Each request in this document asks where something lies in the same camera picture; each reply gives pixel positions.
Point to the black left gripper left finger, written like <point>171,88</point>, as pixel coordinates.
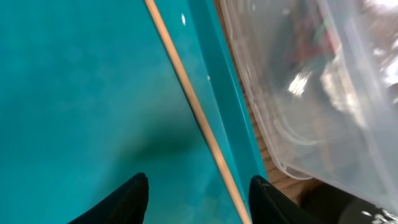
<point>126,205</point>

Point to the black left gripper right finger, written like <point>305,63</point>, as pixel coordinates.
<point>268,205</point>

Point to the white napkin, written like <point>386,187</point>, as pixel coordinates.
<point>338,86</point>

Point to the red snack wrapper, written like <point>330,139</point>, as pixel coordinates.
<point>313,37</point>

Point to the wooden chopstick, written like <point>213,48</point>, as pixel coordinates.
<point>198,112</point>

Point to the black tray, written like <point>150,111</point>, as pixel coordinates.
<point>334,206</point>

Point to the teal plastic tray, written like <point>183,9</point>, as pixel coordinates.
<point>90,98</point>

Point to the clear plastic bin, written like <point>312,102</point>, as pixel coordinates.
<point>304,134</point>

